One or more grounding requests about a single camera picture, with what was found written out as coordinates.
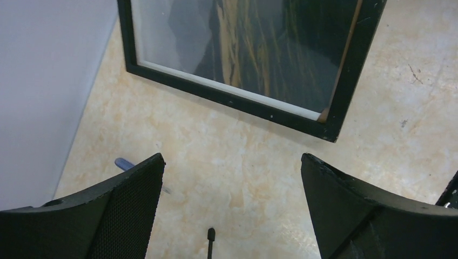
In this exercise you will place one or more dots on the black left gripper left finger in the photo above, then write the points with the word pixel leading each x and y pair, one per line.
pixel 112 219

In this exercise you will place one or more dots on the black picture frame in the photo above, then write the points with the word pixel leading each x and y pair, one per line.
pixel 363 33

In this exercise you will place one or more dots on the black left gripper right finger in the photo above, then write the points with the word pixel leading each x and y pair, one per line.
pixel 354 219

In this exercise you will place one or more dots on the mountain landscape photo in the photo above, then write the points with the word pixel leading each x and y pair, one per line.
pixel 284 54

